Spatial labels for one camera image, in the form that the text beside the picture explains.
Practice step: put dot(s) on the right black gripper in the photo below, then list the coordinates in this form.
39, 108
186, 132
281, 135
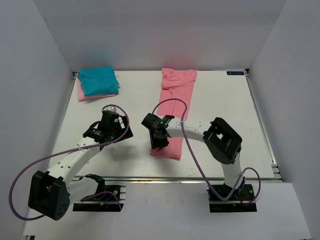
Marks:
156, 144

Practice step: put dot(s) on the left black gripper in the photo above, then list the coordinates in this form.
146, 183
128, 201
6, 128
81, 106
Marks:
124, 120

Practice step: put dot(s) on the pink t shirt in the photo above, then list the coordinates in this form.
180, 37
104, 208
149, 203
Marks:
176, 84
95, 87

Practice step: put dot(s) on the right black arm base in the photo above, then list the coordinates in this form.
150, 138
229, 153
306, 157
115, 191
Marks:
241, 201

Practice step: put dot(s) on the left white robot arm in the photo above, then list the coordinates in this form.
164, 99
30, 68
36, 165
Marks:
53, 191

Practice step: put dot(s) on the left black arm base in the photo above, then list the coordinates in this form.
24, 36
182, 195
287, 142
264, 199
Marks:
110, 198

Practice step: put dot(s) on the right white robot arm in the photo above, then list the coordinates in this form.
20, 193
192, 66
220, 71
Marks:
223, 142

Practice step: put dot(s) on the folded pink t shirt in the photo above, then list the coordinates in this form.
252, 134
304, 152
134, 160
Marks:
95, 87

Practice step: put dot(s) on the folded teal t shirt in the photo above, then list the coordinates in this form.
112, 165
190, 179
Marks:
99, 71

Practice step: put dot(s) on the blue table label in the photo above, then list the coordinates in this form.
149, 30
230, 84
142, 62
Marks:
235, 73

